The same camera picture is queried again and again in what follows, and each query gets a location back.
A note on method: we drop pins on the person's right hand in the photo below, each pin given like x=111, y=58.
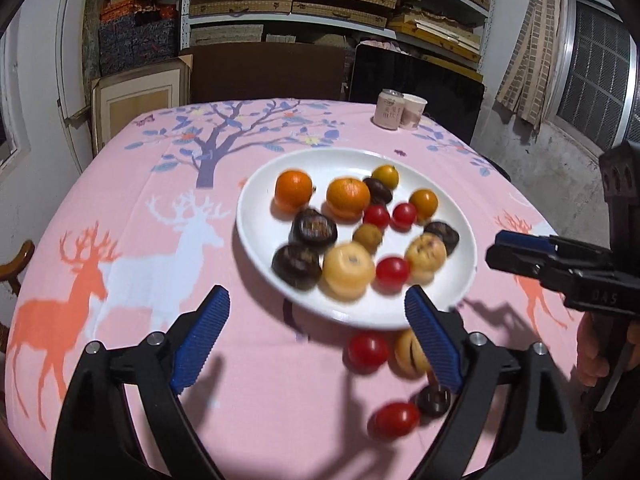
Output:
x=591, y=355

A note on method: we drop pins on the small greenish orange tangerine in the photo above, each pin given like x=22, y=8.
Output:
x=385, y=176

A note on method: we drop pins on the white paper cup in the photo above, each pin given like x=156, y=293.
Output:
x=414, y=112

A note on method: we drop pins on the pink drink can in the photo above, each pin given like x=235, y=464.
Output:
x=390, y=108

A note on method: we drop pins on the dark purple plum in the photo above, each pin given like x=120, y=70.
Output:
x=377, y=191

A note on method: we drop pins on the framed picture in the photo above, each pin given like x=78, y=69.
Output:
x=135, y=105

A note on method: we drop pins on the red cherry tomato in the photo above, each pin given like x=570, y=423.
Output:
x=393, y=420
x=392, y=270
x=404, y=215
x=376, y=215
x=367, y=352

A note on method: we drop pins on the small brown kiwi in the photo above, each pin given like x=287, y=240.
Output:
x=367, y=237

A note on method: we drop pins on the large orange tangerine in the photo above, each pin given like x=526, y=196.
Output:
x=293, y=189
x=347, y=197

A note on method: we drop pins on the white oval plate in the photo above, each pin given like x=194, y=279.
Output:
x=260, y=220

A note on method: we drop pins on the beige checked curtain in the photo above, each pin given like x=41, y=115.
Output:
x=532, y=50

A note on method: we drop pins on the stack of blue patterned boxes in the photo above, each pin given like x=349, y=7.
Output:
x=137, y=45

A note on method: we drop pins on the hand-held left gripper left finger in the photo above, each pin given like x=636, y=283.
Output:
x=197, y=340

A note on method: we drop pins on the white door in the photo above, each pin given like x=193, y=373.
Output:
x=72, y=85

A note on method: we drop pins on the yellow striped pepino melon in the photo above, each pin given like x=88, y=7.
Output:
x=409, y=354
x=426, y=255

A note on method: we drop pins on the large dark purple mangosteen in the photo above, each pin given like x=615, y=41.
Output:
x=313, y=227
x=296, y=266

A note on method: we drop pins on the pink deer print tablecloth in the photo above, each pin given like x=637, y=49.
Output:
x=150, y=300

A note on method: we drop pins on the round yellow-orange fruit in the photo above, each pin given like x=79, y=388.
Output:
x=348, y=270

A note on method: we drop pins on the white metal shelf rack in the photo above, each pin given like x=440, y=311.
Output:
x=240, y=19

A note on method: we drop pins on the brown cardboard sheet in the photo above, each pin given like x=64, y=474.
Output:
x=265, y=72

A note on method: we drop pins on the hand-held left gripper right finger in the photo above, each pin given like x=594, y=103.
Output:
x=432, y=340

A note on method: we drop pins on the wooden chair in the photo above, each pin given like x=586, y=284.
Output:
x=15, y=265

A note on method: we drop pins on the window with mesh grille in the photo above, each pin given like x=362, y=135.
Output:
x=595, y=70

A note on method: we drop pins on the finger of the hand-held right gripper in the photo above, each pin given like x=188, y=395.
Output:
x=520, y=262
x=525, y=243

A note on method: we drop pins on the black panel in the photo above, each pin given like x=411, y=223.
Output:
x=440, y=90

